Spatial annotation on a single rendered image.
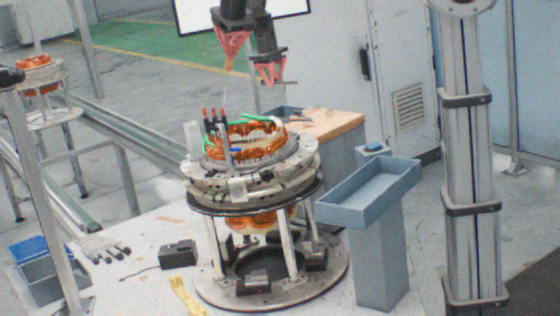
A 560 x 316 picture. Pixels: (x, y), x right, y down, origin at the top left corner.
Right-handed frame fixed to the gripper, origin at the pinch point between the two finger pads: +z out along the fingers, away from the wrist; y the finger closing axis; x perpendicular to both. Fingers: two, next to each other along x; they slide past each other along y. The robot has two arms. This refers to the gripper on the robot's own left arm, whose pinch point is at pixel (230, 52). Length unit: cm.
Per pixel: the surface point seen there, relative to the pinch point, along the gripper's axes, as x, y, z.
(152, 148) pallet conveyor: 18, -104, 101
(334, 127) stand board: 29.7, 3.0, 24.9
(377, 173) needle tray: 23.8, 28.3, 19.8
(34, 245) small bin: -45, -33, 71
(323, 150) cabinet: 24.9, 6.2, 28.7
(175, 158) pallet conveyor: 21, -83, 92
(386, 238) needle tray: 15, 44, 23
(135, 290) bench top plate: -26, 5, 60
